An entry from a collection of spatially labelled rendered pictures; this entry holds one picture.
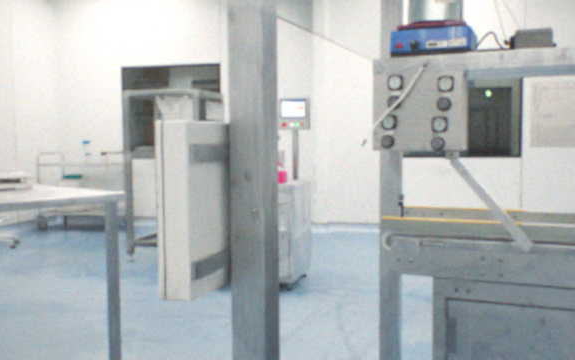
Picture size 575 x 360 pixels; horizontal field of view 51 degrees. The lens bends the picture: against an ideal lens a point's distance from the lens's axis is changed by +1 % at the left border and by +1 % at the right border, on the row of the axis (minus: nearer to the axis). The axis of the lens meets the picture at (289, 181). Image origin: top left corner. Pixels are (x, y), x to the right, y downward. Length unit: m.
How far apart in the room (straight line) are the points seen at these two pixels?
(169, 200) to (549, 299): 1.03
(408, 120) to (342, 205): 5.49
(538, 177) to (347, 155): 2.05
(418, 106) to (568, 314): 0.61
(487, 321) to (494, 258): 0.18
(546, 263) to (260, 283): 0.81
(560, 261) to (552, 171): 5.40
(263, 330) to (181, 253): 0.19
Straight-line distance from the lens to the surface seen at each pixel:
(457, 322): 1.65
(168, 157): 0.87
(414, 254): 1.57
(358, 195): 6.93
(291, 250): 4.22
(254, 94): 0.92
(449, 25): 1.58
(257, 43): 0.93
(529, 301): 1.61
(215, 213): 0.93
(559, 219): 1.80
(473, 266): 1.56
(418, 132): 1.51
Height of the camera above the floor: 1.08
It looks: 4 degrees down
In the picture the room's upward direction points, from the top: straight up
